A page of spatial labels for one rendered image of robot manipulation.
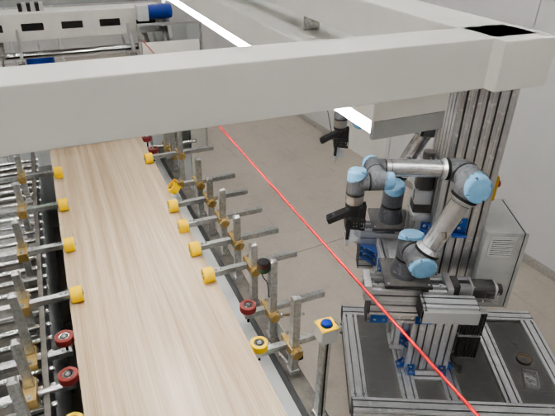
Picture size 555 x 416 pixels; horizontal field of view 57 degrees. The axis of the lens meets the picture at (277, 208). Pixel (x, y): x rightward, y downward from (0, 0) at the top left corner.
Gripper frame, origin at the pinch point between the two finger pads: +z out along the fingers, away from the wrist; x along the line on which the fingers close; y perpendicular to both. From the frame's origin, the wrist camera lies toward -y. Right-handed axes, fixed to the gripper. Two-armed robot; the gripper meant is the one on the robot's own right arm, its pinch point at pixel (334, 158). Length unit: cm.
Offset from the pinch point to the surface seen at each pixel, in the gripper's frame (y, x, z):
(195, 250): -74, -43, 36
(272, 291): -31, -80, 32
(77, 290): -124, -82, 34
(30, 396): -124, -135, 44
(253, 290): -42, -58, 51
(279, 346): -27, -101, 46
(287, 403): -22, -113, 70
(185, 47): -115, 160, -22
